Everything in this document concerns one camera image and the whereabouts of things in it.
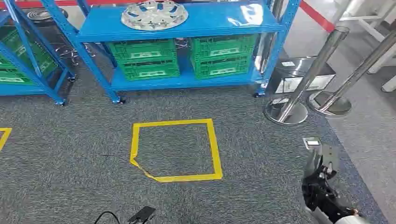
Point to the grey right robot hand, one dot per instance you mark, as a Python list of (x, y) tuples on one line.
[(323, 164)]

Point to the silver wheel hubcap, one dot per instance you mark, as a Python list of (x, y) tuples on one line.
[(154, 17)]

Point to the steel floor socket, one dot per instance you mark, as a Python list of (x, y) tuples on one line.
[(311, 143)]

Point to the black box with white labels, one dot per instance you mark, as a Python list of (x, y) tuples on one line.
[(297, 66)]

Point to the yellow floor tape square, torn corner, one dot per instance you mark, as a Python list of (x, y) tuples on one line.
[(173, 123)]

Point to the large blue metal shelf rack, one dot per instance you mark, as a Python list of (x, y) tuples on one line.
[(201, 21)]

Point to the black left robot foot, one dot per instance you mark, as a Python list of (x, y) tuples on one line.
[(142, 215)]

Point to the small blue metal shelf rack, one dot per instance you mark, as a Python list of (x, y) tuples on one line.
[(21, 89)]

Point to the black round stool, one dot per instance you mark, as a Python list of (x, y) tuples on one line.
[(46, 14)]

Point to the yellow floor tape corner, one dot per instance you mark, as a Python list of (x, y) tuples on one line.
[(6, 133)]

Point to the chrome stanchion post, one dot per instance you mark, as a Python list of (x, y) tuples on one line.
[(287, 114), (331, 106), (265, 52)]

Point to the white table frame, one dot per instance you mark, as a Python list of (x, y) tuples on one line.
[(374, 31)]

